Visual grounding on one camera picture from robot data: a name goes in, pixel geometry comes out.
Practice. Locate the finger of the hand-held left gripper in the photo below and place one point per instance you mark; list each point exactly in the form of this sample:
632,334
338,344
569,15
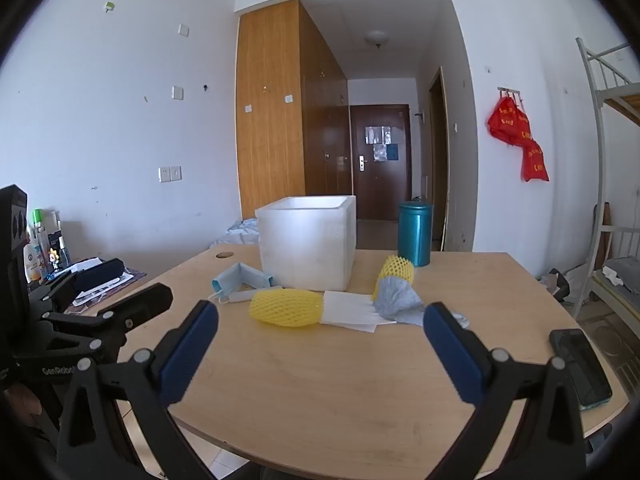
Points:
97,276
140,305

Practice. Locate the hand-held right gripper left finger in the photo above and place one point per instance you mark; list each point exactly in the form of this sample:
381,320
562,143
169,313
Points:
190,355

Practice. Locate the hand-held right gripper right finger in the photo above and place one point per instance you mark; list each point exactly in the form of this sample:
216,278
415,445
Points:
452,355

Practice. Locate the grey sock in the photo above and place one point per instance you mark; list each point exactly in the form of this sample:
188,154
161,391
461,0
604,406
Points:
400,300

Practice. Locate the blue face mask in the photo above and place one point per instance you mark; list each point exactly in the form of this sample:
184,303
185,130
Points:
240,277

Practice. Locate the small yellow foam net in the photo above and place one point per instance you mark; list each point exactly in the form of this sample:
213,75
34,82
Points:
397,267

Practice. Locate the large yellow foam net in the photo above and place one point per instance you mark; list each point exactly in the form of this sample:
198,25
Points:
287,307

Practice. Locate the white foam box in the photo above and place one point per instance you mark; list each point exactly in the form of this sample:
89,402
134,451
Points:
302,245

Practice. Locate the white lotion bottle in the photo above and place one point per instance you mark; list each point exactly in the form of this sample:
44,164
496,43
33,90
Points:
32,262

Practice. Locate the printed paper sheets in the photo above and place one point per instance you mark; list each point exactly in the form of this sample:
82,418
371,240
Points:
132,276

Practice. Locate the green cap spray can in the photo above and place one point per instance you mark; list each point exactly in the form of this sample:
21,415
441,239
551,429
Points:
37,220

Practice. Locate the light blue bedsheet bundle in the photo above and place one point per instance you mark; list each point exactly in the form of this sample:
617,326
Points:
242,232

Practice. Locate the teal metal canister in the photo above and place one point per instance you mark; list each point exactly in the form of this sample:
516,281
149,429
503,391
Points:
414,235

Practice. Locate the black smartphone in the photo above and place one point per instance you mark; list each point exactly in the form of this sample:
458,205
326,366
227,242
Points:
580,367

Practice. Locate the dark bag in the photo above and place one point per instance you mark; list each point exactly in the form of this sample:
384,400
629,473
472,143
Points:
562,285

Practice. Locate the dark brown entrance door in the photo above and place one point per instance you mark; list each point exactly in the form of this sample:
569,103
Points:
380,185

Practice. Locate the grey bunk mattress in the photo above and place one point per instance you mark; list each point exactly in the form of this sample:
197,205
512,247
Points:
625,270

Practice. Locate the brown side door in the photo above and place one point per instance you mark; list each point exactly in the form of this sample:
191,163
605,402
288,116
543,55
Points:
439,160

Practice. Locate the brown wooden plank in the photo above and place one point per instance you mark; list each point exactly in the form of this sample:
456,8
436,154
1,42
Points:
606,215

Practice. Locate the red cloth bag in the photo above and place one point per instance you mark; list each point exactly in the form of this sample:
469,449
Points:
536,162
502,120

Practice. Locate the blue door notice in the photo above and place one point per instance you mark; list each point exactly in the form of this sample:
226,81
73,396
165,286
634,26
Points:
393,152

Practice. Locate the small white door notice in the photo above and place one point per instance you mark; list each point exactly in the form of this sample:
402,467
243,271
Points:
380,152

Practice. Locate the large white door notice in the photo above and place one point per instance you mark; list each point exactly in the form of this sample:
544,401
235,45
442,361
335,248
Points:
378,134

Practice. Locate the wooden wardrobe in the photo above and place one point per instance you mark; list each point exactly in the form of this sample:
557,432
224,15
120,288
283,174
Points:
272,110

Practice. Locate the metal bunk bed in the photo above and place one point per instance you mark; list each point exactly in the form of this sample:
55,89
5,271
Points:
597,160

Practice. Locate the round ceiling lamp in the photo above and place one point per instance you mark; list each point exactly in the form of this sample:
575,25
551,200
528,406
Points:
377,37

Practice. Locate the double white wall socket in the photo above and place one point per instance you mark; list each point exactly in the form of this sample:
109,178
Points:
170,174

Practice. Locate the wall hook rack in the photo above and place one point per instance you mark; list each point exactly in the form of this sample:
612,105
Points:
507,91

